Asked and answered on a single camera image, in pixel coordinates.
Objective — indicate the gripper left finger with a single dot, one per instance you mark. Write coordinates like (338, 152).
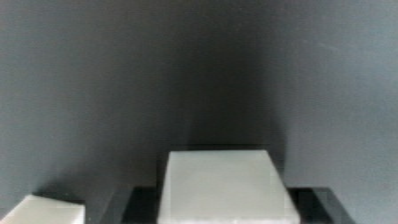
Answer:
(132, 207)

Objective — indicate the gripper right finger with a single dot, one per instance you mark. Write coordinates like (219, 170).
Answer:
(319, 206)

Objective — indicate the white square tabletop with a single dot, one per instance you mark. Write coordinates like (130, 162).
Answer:
(224, 189)

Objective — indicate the white U-shaped fence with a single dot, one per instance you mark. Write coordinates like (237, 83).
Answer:
(45, 211)

